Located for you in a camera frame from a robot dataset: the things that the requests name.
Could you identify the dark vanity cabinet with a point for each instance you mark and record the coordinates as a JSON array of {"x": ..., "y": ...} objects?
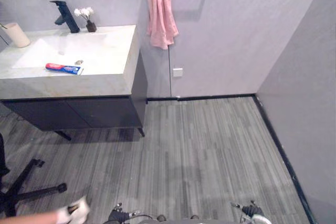
[{"x": 86, "y": 115}]

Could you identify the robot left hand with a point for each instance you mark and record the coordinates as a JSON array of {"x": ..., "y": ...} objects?
[{"x": 118, "y": 214}]

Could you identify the pink hanging towel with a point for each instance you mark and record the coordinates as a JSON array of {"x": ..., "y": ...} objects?
[{"x": 160, "y": 14}]

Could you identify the black office chair base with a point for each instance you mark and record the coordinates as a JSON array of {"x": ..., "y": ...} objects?
[{"x": 23, "y": 190}]

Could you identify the black baseboard strip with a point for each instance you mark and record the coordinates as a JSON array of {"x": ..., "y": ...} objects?
[{"x": 278, "y": 150}]

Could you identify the person's shoe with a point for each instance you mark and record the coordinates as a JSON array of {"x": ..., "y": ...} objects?
[{"x": 74, "y": 209}]

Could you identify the red blue toothpaste tube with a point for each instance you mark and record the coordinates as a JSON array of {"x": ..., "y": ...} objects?
[{"x": 64, "y": 68}]

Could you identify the beige cup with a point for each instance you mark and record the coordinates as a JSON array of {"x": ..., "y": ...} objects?
[{"x": 16, "y": 34}]

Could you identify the white wall socket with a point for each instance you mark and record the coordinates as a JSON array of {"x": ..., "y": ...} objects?
[{"x": 177, "y": 72}]

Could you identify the person's leg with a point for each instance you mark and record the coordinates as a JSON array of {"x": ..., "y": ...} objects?
[{"x": 29, "y": 218}]

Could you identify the black basin faucet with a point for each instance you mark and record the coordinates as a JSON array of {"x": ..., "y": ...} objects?
[{"x": 65, "y": 16}]

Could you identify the white flowers in dark vase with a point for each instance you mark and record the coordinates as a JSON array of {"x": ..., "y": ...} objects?
[{"x": 88, "y": 18}]

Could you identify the chrome sink drain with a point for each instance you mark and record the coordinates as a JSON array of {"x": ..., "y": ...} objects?
[{"x": 79, "y": 62}]

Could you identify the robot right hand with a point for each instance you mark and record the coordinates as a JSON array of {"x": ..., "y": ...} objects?
[{"x": 252, "y": 210}]

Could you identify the white washbasin countertop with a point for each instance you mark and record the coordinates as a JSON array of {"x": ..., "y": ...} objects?
[{"x": 71, "y": 58}]

